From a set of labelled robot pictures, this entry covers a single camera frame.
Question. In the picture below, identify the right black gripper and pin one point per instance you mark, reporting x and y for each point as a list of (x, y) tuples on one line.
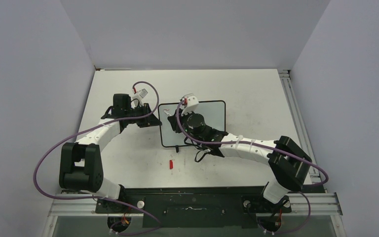
[(173, 120)]

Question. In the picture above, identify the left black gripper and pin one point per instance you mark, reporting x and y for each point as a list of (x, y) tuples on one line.
[(151, 120)]

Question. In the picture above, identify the white marker pen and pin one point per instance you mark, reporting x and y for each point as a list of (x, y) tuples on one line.
[(167, 113)]

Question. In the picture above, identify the small black-framed whiteboard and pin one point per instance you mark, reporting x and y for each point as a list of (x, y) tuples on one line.
[(214, 113)]

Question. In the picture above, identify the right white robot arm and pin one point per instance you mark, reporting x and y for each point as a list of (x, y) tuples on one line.
[(284, 156)]

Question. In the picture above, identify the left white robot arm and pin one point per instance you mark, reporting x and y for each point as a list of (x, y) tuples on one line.
[(81, 167)]

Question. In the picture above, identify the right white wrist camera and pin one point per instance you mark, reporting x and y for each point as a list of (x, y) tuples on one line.
[(190, 103)]

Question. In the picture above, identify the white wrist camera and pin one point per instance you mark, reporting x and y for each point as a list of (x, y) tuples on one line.
[(140, 95), (190, 103)]

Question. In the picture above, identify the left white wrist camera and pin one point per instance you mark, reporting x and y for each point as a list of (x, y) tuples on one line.
[(140, 95)]

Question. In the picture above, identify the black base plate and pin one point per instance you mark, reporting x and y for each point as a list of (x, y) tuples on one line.
[(211, 207)]

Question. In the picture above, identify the aluminium frame rail front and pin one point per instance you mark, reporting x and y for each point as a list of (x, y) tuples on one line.
[(87, 207)]

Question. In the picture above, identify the aluminium frame rail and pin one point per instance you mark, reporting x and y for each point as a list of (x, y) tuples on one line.
[(296, 114), (87, 207)]

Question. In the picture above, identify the aluminium frame rail right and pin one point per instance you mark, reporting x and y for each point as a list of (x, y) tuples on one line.
[(296, 114)]

